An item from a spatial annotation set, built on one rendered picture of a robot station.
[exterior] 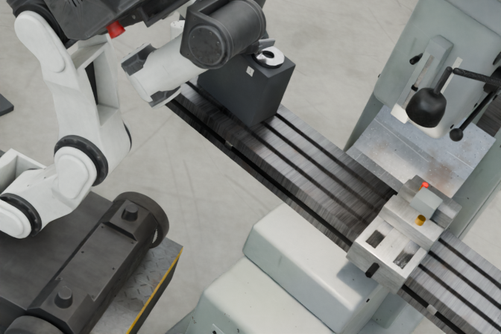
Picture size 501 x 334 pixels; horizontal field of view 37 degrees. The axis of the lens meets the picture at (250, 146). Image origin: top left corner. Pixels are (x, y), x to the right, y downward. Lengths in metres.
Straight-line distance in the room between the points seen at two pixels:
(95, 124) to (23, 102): 1.71
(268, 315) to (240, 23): 0.84
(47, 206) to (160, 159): 1.33
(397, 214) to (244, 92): 0.53
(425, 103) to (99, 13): 0.64
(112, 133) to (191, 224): 1.33
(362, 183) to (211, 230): 1.12
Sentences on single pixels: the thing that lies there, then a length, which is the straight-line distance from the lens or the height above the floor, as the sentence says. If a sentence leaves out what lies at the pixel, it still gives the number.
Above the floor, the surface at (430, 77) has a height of 1.47.
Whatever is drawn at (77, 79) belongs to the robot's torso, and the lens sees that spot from 1.65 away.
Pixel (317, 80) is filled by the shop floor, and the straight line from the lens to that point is 4.04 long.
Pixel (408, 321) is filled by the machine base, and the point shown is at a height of 0.20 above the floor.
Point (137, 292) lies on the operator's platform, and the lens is 2.34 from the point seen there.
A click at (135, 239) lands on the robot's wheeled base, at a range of 2.20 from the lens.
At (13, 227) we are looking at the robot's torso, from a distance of 2.08.
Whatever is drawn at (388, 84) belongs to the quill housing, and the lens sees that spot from 1.72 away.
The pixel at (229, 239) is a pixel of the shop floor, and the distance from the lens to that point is 3.07.
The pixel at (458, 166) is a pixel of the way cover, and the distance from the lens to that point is 2.22.
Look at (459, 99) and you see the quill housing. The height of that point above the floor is 1.44.
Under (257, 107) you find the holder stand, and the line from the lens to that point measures 2.03.
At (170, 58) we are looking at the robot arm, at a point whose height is 1.41.
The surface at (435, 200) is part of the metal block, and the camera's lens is 1.92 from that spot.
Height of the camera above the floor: 2.31
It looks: 42 degrees down
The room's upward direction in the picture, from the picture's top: 21 degrees clockwise
